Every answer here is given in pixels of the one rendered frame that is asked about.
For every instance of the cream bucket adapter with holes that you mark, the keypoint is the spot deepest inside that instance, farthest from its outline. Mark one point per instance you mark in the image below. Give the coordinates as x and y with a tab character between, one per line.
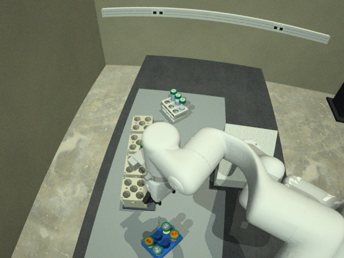
134	143
129	172
133	194
139	123

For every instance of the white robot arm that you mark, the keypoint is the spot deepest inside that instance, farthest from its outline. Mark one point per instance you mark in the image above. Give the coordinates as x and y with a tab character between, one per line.
309	220

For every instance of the blue tube rack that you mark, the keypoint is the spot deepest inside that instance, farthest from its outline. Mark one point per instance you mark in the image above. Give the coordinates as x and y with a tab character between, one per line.
164	241

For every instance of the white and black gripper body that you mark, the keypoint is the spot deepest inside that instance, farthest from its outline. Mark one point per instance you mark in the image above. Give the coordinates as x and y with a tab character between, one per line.
158	190

